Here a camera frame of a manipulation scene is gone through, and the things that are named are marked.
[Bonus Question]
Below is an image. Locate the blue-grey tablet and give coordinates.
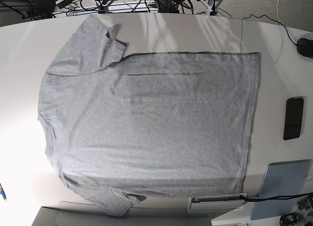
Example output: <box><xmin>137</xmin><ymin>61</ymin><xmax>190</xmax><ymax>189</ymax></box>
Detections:
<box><xmin>250</xmin><ymin>159</ymin><xmax>311</xmax><ymax>221</ymax></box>

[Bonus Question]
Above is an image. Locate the grey T-shirt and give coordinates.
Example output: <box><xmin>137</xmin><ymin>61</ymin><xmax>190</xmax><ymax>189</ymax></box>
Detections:
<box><xmin>38</xmin><ymin>16</ymin><xmax>260</xmax><ymax>217</ymax></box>

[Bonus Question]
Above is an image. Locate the blue orange pen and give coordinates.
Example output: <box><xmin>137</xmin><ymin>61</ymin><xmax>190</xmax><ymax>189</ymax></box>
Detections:
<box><xmin>0</xmin><ymin>184</ymin><xmax>7</xmax><ymax>200</ymax></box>

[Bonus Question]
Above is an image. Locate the black smartphone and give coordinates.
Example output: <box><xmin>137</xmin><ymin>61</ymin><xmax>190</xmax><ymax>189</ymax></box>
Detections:
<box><xmin>283</xmin><ymin>97</ymin><xmax>304</xmax><ymax>140</ymax></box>

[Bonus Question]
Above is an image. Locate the black mouse cable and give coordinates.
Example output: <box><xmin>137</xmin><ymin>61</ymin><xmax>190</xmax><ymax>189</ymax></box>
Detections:
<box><xmin>242</xmin><ymin>14</ymin><xmax>299</xmax><ymax>46</ymax></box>

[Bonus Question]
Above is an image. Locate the white table cable box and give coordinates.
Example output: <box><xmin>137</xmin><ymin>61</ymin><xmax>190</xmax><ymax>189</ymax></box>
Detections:
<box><xmin>187</xmin><ymin>193</ymin><xmax>247</xmax><ymax>214</ymax></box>

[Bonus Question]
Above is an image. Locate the black power cable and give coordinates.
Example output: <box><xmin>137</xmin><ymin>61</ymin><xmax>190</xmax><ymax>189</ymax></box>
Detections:
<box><xmin>241</xmin><ymin>193</ymin><xmax>313</xmax><ymax>203</ymax></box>

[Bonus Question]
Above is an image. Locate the black computer mouse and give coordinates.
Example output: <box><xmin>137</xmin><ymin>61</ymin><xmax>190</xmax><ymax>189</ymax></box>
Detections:
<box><xmin>296</xmin><ymin>38</ymin><xmax>313</xmax><ymax>59</ymax></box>

